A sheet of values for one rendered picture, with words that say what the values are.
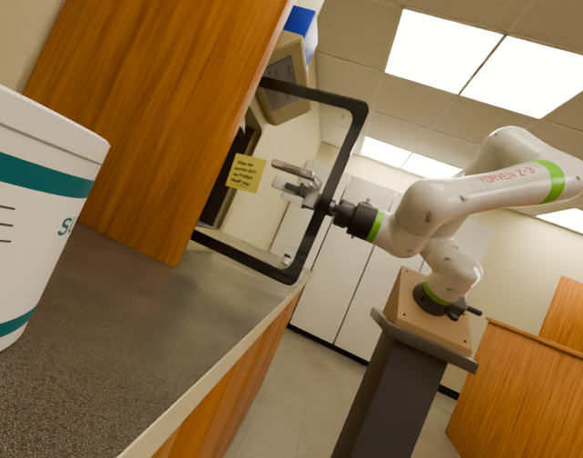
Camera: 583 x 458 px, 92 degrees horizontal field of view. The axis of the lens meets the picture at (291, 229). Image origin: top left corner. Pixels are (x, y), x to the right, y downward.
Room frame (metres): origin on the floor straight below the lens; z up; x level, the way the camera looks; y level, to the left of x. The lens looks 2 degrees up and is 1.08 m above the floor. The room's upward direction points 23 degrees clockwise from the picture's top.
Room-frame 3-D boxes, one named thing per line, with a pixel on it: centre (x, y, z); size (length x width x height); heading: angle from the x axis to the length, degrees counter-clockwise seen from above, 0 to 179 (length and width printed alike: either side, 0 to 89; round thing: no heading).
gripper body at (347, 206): (0.75, -0.09, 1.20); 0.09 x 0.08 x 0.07; 81
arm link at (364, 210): (0.74, -0.16, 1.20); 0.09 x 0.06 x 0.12; 171
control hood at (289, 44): (0.78, 0.18, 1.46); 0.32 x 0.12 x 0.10; 171
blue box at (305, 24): (0.70, 0.19, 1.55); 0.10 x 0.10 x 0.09; 81
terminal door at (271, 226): (0.59, 0.10, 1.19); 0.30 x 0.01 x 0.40; 73
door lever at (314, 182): (0.54, 0.03, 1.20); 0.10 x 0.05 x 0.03; 73
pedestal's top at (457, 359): (1.14, -0.63, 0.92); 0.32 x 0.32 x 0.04; 83
